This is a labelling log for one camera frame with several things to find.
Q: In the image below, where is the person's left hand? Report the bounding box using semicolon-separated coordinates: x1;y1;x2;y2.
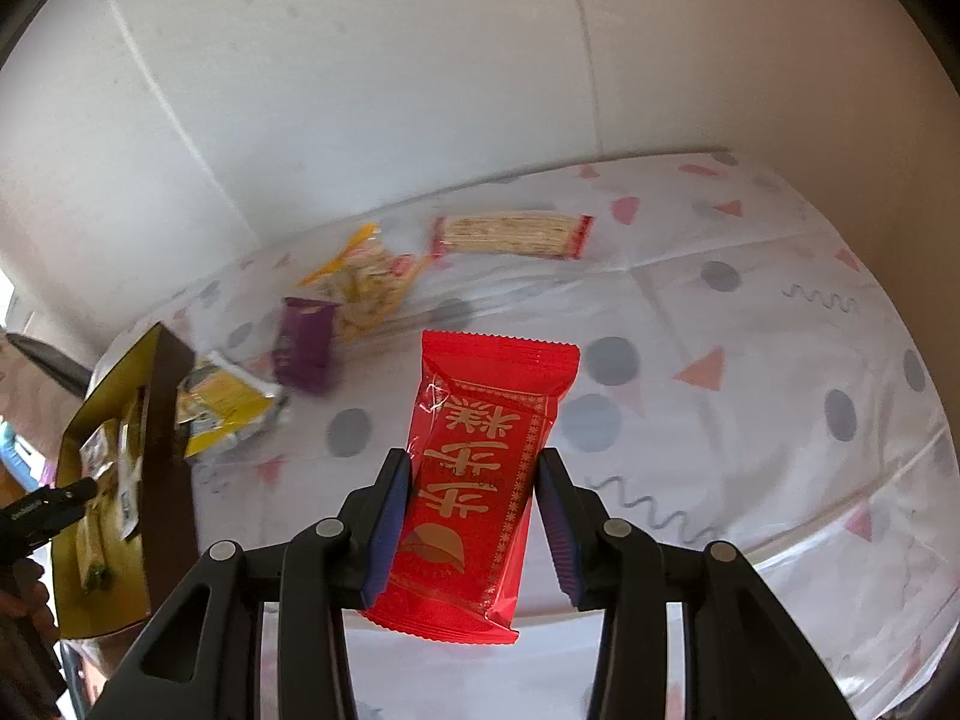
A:
0;559;55;644

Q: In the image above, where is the gold tin box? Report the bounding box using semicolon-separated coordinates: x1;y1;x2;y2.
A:
56;321;197;640

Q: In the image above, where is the grain bar clear packet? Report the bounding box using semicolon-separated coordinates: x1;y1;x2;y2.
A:
428;213;596;262

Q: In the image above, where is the purple snack packet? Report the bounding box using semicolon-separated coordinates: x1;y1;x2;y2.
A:
271;297;339;392

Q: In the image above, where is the yellow green snack packet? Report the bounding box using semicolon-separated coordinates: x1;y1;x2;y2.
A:
175;350;241;421
180;360;291;460

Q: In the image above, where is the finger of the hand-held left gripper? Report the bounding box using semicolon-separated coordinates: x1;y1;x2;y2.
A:
43;477;100;524

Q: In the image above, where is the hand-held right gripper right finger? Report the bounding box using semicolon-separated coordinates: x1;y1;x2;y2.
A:
534;448;856;720

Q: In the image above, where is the black chair back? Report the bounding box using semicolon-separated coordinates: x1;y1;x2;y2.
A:
6;333;95;400

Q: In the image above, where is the large red snack packet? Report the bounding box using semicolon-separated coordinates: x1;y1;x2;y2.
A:
362;328;582;646

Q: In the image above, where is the yellow clear candy packet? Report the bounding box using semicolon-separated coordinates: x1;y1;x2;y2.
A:
328;247;422;340
298;223;381;287

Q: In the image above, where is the green cracker packet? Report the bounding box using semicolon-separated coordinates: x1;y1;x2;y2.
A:
73;495;122;598

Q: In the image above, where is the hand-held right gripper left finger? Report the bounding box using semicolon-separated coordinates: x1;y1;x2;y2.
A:
94;448;415;720

